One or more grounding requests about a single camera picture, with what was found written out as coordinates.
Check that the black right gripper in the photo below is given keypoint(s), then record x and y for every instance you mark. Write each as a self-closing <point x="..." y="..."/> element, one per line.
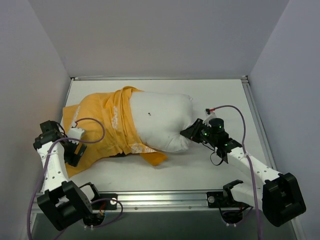
<point x="199" y="131"/>

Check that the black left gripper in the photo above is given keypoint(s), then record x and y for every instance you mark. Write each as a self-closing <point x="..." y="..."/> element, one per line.
<point x="75" y="155"/>

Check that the white pillow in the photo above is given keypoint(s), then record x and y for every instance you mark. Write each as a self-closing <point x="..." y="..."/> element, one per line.
<point x="160" y="117"/>

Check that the yellow Mickey Mouse pillowcase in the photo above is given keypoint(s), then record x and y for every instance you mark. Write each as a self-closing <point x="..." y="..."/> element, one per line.
<point x="109" y="127"/>

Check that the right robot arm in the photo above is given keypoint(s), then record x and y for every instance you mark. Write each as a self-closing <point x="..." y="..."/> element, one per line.
<point x="276" y="194"/>

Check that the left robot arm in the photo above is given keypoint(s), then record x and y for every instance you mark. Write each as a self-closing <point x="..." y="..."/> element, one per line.
<point x="63" y="202"/>

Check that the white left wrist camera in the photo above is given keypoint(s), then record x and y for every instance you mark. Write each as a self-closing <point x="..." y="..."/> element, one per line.
<point x="75" y="133"/>

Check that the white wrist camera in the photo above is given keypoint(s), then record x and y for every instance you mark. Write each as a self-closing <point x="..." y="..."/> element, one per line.
<point x="210" y="114"/>
<point x="75" y="133"/>

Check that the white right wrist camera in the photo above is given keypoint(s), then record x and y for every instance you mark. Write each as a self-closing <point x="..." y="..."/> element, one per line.
<point x="210" y="114"/>

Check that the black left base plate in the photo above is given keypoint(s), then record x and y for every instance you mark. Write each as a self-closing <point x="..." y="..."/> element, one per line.
<point x="108" y="205"/>

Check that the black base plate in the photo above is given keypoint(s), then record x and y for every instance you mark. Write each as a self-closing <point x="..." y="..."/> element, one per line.
<point x="108" y="205"/>
<point x="215" y="200"/>

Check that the aluminium front rail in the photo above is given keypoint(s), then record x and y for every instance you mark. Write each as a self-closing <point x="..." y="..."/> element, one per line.
<point x="175" y="201"/>

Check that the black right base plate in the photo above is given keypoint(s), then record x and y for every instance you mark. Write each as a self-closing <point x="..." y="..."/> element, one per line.
<point x="215" y="200"/>

